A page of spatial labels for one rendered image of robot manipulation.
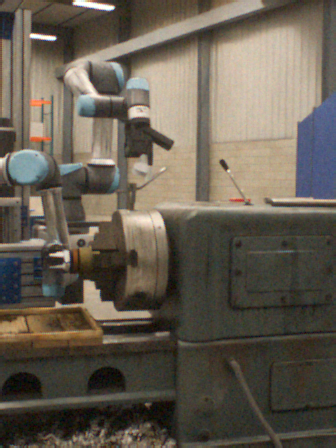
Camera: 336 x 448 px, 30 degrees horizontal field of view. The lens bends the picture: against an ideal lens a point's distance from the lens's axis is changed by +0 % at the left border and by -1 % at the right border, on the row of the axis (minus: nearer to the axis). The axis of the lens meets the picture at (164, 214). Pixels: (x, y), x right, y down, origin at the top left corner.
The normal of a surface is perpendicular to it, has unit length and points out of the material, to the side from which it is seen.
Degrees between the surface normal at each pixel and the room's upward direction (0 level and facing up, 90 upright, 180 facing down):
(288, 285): 90
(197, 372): 90
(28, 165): 90
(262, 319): 89
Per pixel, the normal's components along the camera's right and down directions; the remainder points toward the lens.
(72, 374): 0.27, 0.02
